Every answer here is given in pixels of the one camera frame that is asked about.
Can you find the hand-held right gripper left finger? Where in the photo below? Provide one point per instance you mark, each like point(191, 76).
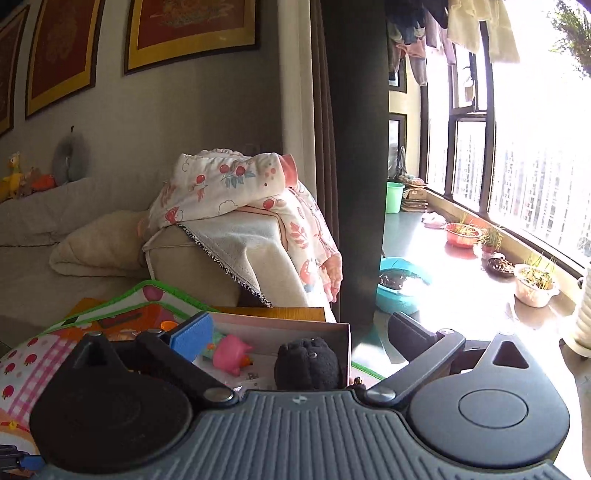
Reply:
point(190, 339)

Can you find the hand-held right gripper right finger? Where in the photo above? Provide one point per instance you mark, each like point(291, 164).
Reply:
point(408, 334)

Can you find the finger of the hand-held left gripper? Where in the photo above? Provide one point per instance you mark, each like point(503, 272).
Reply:
point(18, 459)

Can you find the pink cardboard box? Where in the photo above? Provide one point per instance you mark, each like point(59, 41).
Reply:
point(295, 332)

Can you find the blue plastic basin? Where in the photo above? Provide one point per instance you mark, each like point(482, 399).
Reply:
point(399, 295)

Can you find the pink toy pig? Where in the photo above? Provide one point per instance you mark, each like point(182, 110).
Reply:
point(231, 355)

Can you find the beige sofa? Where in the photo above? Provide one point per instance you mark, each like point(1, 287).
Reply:
point(194, 272)

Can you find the colourful printed play mat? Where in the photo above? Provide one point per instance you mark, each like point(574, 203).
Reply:
point(41, 364)

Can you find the black plush toy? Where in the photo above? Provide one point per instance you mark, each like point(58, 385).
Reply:
point(309, 364)

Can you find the white fringed towel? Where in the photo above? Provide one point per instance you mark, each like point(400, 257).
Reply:
point(240, 244)

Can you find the red plant pot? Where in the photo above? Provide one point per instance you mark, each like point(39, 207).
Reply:
point(461, 235)

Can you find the dark bowl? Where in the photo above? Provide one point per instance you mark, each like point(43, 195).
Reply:
point(501, 267)

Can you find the small potted plant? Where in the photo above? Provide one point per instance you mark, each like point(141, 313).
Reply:
point(491, 242)

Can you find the folded beige blanket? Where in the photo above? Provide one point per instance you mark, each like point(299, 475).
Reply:
point(97, 249)

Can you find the white plant pot with sprouts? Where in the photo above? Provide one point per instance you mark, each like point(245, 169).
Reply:
point(535, 286)

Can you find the green plastic bucket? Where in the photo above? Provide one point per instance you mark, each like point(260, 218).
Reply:
point(394, 198)

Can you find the floral printed white garment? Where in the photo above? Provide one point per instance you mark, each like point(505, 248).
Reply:
point(217, 189)

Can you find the tall white ribbed pot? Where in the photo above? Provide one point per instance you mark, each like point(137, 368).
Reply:
point(582, 314)

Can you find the orange plush toy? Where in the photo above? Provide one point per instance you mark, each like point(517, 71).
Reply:
point(44, 181)

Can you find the grey neck pillow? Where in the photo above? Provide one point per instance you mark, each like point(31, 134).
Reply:
point(69, 157)

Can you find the brown curtain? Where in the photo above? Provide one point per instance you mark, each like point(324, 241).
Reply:
point(323, 115)

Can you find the yellow plush toy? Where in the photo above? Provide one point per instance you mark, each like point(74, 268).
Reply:
point(11, 177)

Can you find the hanging grey and pink clothes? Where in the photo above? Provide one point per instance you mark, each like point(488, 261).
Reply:
point(413, 41)

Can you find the large framed red picture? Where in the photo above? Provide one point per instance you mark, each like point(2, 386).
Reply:
point(189, 27)

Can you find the hanging cream garment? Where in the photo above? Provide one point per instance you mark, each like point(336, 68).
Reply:
point(489, 27)

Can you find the green hanging plant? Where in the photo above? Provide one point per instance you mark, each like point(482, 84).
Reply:
point(575, 32)

